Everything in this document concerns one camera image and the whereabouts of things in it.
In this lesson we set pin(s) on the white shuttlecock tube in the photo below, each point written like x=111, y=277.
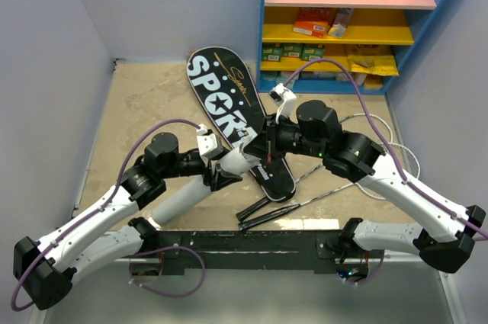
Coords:
x=236, y=162

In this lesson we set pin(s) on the black racket cover bag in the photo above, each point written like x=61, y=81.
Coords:
x=223, y=85

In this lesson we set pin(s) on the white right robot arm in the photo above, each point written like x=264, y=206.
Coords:
x=442, y=233

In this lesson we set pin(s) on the green box right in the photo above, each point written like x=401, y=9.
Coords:
x=312, y=51

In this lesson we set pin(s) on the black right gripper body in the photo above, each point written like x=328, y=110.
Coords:
x=289, y=139

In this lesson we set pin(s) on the green box left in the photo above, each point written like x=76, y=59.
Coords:
x=272, y=52

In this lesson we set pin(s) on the orange snack box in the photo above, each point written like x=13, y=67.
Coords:
x=314, y=22

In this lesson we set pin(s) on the green box middle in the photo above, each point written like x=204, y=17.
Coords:
x=292, y=50

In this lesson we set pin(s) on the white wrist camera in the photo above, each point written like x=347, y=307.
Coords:
x=209, y=144
x=284, y=99

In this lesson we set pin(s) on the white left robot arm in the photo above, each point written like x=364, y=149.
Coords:
x=46, y=268

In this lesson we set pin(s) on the yellow snack bag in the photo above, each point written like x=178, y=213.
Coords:
x=371, y=59

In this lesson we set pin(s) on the green box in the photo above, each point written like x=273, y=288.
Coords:
x=292, y=50
x=272, y=52
x=312, y=51

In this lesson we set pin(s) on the blue shelf unit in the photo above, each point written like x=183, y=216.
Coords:
x=336, y=46

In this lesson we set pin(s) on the silver snack pouch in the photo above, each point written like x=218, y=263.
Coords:
x=341, y=22

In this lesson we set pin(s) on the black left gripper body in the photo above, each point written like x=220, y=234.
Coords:
x=188, y=165

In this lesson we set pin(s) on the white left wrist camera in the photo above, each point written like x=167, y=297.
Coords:
x=209, y=144

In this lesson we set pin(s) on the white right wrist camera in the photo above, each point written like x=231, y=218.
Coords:
x=284, y=99

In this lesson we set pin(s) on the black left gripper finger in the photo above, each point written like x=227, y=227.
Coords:
x=221, y=179
x=225, y=146

